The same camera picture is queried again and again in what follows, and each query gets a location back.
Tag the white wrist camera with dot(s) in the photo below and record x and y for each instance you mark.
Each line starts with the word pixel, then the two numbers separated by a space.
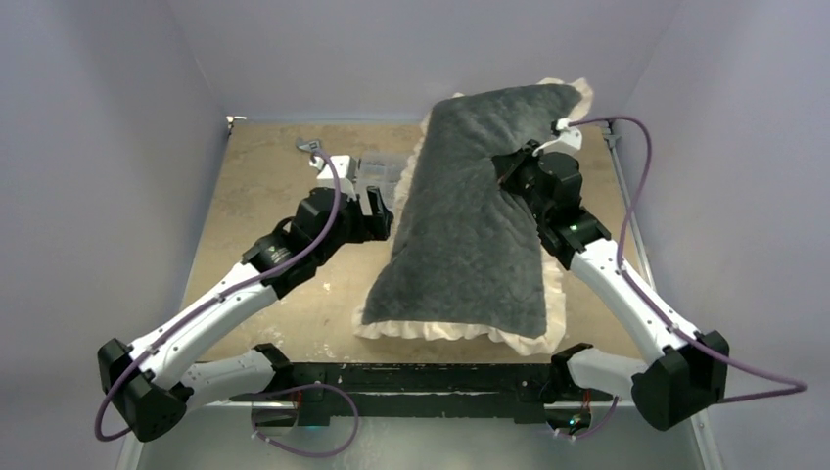
pixel 341 169
pixel 565 139

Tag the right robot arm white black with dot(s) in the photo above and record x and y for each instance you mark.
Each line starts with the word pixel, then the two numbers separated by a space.
pixel 672 380

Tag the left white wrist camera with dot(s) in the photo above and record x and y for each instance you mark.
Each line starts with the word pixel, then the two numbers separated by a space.
pixel 341 169

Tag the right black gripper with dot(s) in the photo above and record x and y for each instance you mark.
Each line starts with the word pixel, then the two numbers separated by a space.
pixel 512 166

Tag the grey pillow with cream ruffle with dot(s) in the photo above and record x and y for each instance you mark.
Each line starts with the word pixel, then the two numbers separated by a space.
pixel 465 261

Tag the clear plastic screw box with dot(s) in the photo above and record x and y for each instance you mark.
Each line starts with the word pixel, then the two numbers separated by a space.
pixel 382 170

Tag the red handled adjustable wrench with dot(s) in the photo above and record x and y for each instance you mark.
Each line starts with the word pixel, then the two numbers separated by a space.
pixel 311 146

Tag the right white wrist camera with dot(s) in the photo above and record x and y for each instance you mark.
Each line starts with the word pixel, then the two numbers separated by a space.
pixel 565 139

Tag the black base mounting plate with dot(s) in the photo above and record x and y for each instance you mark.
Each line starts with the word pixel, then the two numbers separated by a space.
pixel 523 393

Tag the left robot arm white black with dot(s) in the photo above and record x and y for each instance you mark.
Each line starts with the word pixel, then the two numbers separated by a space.
pixel 155 380

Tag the aluminium frame rail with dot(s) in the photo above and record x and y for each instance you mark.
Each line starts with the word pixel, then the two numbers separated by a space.
pixel 695 433

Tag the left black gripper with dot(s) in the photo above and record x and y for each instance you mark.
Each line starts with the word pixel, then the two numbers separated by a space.
pixel 361 231

